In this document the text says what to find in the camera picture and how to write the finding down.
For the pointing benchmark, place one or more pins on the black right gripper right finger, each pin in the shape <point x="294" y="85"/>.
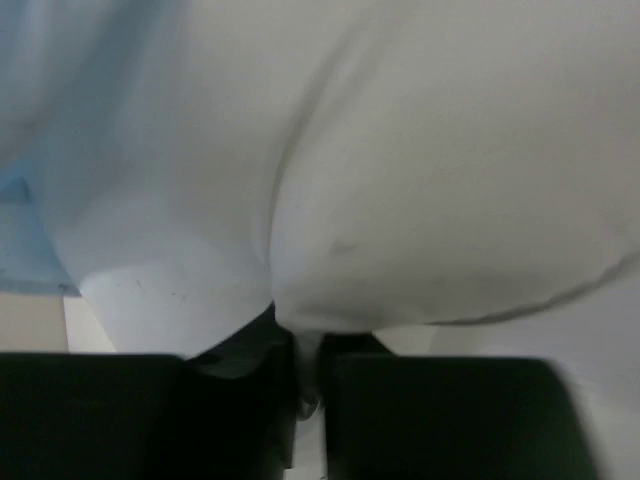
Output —
<point x="421" y="417"/>

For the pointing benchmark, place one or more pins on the white pillow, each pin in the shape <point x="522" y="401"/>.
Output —
<point x="472" y="166"/>

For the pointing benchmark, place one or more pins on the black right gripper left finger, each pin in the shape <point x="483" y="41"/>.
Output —
<point x="228" y="413"/>

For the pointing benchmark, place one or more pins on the light blue pillowcase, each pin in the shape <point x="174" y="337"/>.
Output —
<point x="146" y="139"/>

